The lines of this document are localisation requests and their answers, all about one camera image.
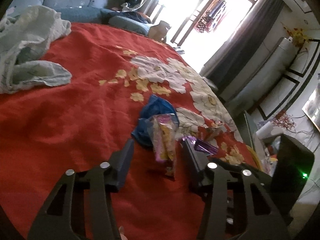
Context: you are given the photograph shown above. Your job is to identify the brown paper bag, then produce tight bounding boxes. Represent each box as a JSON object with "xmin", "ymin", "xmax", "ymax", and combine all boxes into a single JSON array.
[{"xmin": 149, "ymin": 20, "xmax": 172, "ymax": 41}]

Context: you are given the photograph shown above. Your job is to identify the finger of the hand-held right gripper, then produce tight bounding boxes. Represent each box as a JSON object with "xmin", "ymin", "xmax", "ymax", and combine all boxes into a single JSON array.
[{"xmin": 215, "ymin": 157, "xmax": 272, "ymax": 183}]

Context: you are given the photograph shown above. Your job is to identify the blue plastic bag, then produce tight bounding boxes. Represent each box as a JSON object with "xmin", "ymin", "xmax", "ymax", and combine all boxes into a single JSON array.
[{"xmin": 131, "ymin": 94, "xmax": 179, "ymax": 147}]

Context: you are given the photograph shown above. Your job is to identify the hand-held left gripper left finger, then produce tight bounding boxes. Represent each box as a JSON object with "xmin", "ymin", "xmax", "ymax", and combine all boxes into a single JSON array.
[{"xmin": 27, "ymin": 138, "xmax": 136, "ymax": 240}]

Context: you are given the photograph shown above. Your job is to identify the pink yellow snack wrapper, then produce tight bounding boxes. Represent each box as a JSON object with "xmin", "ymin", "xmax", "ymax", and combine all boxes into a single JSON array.
[{"xmin": 150, "ymin": 114, "xmax": 179, "ymax": 181}]

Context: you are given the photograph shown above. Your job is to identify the white paper roll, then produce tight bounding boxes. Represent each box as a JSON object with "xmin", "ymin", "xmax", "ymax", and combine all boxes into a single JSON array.
[{"xmin": 255, "ymin": 124, "xmax": 274, "ymax": 141}]

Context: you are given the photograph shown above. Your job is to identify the television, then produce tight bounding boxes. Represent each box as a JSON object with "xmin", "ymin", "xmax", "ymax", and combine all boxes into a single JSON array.
[{"xmin": 302, "ymin": 87, "xmax": 320, "ymax": 133}]

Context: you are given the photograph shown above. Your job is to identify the yellow-rimmed trash bin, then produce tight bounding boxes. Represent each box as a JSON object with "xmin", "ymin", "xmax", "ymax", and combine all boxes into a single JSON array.
[{"xmin": 246, "ymin": 145, "xmax": 264, "ymax": 171}]

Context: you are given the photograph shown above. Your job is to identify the red floral bedsheet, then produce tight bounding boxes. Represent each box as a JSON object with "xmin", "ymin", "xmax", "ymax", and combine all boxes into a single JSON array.
[{"xmin": 0, "ymin": 22, "xmax": 253, "ymax": 240}]

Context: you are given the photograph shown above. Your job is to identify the light green crumpled cloth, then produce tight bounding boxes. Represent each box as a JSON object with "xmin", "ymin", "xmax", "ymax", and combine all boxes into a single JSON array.
[{"xmin": 0, "ymin": 5, "xmax": 73, "ymax": 94}]

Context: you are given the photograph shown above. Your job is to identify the grey curtain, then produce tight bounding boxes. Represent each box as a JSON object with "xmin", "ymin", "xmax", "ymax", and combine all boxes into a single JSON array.
[{"xmin": 200, "ymin": 0, "xmax": 284, "ymax": 86}]

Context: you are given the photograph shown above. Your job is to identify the blue patterned sofa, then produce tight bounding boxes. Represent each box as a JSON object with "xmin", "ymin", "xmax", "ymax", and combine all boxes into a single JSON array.
[{"xmin": 5, "ymin": 0, "xmax": 155, "ymax": 34}]

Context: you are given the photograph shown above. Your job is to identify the glass balcony door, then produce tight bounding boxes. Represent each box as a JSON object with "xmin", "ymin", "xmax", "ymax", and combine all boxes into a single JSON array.
[{"xmin": 147, "ymin": 0, "xmax": 265, "ymax": 53}]

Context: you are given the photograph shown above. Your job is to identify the yellow artificial flowers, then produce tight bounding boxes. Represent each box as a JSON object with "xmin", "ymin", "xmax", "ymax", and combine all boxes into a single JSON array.
[{"xmin": 282, "ymin": 22, "xmax": 313, "ymax": 48}]

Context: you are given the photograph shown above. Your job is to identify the purple snack wrapper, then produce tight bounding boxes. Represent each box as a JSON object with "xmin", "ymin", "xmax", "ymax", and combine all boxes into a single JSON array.
[{"xmin": 181, "ymin": 135, "xmax": 219, "ymax": 157}]

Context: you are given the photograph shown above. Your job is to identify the dark clothes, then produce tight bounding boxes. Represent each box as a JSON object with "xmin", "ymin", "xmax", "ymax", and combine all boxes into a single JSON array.
[{"xmin": 110, "ymin": 2, "xmax": 153, "ymax": 23}]

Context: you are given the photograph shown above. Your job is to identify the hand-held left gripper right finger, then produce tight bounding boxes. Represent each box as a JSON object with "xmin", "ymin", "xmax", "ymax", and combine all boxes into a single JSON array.
[{"xmin": 180, "ymin": 138, "xmax": 292, "ymax": 240}]

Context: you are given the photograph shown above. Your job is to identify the red berry decoration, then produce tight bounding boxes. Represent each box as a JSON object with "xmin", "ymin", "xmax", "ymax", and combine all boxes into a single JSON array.
[{"xmin": 271, "ymin": 110, "xmax": 296, "ymax": 130}]

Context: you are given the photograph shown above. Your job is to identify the small crumpled wrapper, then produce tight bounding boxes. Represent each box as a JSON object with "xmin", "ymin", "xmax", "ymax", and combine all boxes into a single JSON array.
[{"xmin": 204, "ymin": 120, "xmax": 227, "ymax": 141}]

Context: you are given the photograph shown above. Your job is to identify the hanging laundry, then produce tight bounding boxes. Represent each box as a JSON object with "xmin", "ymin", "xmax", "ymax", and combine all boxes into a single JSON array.
[{"xmin": 195, "ymin": 0, "xmax": 228, "ymax": 33}]

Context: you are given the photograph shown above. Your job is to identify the standing air conditioner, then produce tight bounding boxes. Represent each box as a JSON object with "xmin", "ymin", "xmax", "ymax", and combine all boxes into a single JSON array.
[{"xmin": 220, "ymin": 37, "xmax": 299, "ymax": 111}]

